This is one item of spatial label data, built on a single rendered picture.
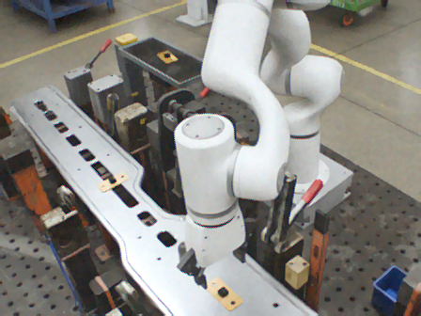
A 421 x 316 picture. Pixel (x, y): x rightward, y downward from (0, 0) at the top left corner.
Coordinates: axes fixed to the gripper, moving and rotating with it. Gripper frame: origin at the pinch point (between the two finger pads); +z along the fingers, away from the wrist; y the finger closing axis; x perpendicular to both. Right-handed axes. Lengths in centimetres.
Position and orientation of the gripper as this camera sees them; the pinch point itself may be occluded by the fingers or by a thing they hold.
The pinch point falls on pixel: (220, 268)
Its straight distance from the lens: 87.2
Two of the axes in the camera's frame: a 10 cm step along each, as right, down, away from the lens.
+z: 0.4, 7.2, 6.9
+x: 6.5, 5.1, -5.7
